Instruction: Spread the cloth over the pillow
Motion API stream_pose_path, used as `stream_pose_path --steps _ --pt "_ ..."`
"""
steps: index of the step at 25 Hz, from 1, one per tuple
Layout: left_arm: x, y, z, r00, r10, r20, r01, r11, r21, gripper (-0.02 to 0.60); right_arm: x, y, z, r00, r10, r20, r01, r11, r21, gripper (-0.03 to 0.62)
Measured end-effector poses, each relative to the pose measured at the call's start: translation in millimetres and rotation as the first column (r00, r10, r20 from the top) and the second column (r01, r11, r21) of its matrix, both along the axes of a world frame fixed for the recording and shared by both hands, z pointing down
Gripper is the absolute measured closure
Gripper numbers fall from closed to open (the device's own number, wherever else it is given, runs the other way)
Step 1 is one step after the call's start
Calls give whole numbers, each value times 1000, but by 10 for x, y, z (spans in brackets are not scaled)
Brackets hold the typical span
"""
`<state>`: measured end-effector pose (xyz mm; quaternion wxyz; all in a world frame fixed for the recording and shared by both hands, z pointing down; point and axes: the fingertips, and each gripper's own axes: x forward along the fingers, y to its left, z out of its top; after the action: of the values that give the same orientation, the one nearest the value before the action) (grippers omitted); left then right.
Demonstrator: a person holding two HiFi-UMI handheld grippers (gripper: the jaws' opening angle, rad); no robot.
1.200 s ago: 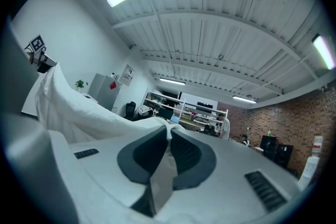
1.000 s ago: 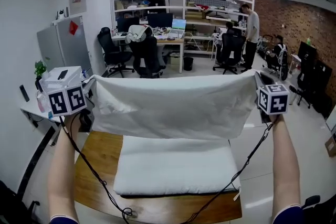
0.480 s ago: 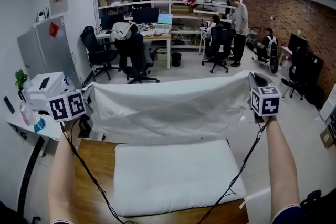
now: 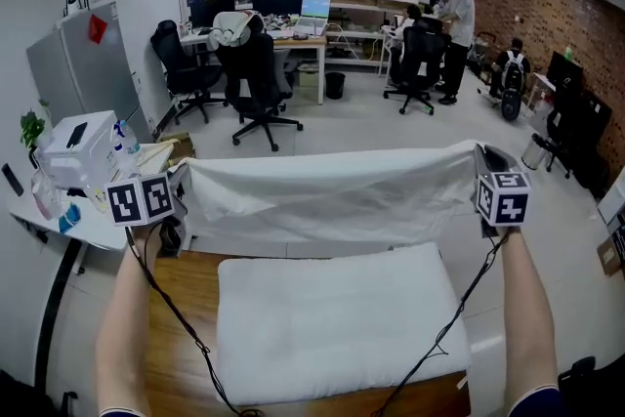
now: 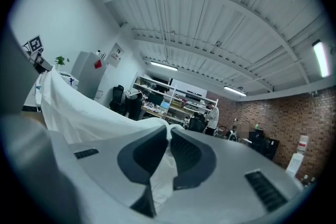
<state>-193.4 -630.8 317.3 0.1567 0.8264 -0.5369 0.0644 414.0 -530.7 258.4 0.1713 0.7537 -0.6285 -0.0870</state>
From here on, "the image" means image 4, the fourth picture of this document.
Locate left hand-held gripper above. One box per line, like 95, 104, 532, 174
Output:
105, 164, 190, 259

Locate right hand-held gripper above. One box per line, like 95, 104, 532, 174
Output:
470, 143, 533, 239

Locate white pillowcase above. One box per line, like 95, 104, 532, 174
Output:
168, 139, 484, 244

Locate white pillow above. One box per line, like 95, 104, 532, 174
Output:
215, 241, 474, 408

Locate person's left forearm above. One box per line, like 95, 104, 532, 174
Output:
95, 223, 165, 416

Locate person's right forearm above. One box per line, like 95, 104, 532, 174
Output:
497, 227, 561, 399

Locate small clear bottle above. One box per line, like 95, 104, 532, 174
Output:
90, 185, 109, 214

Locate light wooden sticks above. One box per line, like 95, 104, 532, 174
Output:
139, 142, 175, 167

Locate silver trash can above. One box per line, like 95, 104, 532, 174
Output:
520, 133, 547, 170

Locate clear spray bottle blue nozzle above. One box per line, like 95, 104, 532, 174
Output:
110, 119, 142, 162

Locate yellow brown cardboard boxes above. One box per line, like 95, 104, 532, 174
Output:
155, 131, 196, 160

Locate blue face mask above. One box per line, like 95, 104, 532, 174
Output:
58, 202, 82, 233

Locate white printer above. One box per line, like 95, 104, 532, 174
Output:
36, 110, 121, 191

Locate black phone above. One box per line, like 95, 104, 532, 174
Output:
65, 121, 89, 148

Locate black office chair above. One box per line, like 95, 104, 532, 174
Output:
0, 368, 79, 417
556, 354, 625, 417
214, 29, 305, 152
383, 17, 453, 116
544, 85, 585, 180
149, 19, 229, 126

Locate black rounded bag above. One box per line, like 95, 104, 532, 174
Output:
500, 85, 523, 122

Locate pink bottle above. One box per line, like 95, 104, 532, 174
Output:
31, 170, 60, 221

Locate white panel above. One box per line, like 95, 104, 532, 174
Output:
596, 170, 625, 226

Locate black cabinet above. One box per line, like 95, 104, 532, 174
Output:
578, 87, 614, 199

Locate brown cardboard box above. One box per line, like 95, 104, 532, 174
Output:
596, 236, 624, 277

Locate black printed box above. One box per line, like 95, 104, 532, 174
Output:
607, 219, 625, 260

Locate green potted plant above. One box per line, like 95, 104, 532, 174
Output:
19, 100, 53, 162

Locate black remote control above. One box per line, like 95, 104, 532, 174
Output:
1, 162, 24, 198

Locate silver refrigerator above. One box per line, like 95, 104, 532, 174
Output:
24, 0, 155, 146

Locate black computer monitor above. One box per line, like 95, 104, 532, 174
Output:
188, 0, 235, 29
545, 49, 585, 89
250, 0, 305, 18

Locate red paper sheet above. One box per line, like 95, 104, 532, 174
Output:
87, 13, 108, 45

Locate white garment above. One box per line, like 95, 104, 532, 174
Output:
204, 10, 265, 50

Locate black waste bin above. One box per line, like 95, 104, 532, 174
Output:
324, 71, 347, 101

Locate white router black antennas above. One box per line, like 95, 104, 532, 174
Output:
62, 0, 92, 19

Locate person's navy shirt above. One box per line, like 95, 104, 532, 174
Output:
100, 384, 572, 417

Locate wood top white desk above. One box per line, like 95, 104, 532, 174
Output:
180, 31, 327, 106

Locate silver laptop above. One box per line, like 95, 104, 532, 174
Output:
292, 0, 332, 38

